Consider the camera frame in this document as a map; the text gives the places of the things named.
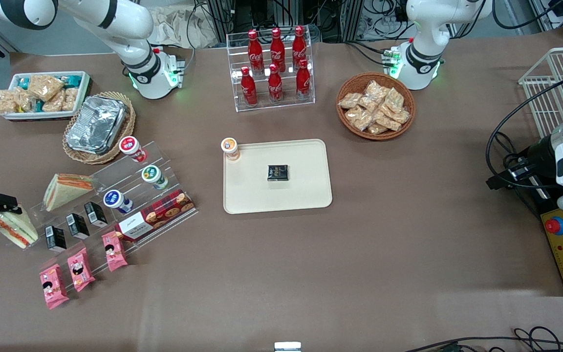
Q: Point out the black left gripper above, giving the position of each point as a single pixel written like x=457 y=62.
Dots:
x=537 y=155

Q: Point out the triangle sandwich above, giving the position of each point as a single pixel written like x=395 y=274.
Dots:
x=69 y=189
x=17 y=227

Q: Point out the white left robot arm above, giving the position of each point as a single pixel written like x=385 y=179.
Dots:
x=423 y=54

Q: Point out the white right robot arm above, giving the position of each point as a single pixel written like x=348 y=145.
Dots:
x=130 y=44

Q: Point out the beige plastic tray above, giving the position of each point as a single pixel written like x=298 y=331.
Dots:
x=306 y=190

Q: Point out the small black carton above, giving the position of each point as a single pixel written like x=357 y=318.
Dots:
x=55 y=238
x=77 y=226
x=96 y=214

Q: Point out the pink snack packet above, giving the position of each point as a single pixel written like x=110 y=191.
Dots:
x=80 y=270
x=115 y=251
x=53 y=287

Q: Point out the clear wrapped rice cracker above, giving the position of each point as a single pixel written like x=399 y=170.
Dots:
x=70 y=99
x=44 y=87
x=53 y=103
x=6 y=101
x=26 y=100

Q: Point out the blue lid yogurt cup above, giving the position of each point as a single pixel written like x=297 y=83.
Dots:
x=114 y=198

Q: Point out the silver foil container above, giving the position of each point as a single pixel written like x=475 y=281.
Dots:
x=96 y=124

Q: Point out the teal snack packet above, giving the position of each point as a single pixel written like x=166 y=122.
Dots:
x=23 y=83
x=73 y=80

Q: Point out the brown wrapped snack bag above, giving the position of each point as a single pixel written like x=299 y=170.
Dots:
x=395 y=100
x=368 y=103
x=364 y=122
x=354 y=114
x=388 y=120
x=350 y=100
x=377 y=90
x=401 y=116
x=377 y=129

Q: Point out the red lid yogurt cup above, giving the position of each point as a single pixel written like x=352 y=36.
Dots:
x=130 y=145

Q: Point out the white rectangular bin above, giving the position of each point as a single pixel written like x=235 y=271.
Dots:
x=84 y=85

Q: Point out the oval wicker basket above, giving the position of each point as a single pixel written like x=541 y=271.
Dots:
x=127 y=127

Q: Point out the green lid yogurt cup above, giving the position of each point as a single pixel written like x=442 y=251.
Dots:
x=152 y=174

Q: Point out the red tartan cookie box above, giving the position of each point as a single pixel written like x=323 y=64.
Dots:
x=162 y=212

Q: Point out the clear acrylic step stand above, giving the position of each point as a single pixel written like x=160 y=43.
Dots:
x=164 y=166

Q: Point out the round wicker basket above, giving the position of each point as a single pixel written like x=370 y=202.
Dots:
x=347 y=83

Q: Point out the red cola bottle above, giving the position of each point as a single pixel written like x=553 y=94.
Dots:
x=277 y=51
x=275 y=87
x=299 y=48
x=255 y=56
x=249 y=90
x=303 y=82

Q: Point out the orange lid yogurt cup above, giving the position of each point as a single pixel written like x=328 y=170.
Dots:
x=230 y=146

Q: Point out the small black flat box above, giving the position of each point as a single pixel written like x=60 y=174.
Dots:
x=278 y=173

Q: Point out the clear acrylic bottle rack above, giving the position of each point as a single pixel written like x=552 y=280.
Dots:
x=286 y=105

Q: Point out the crumpled beige cloth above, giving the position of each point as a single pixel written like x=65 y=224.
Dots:
x=179 y=27

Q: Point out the small white device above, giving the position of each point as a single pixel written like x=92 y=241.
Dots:
x=287 y=347

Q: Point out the aluminium frame rack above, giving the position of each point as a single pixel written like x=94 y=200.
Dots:
x=325 y=19

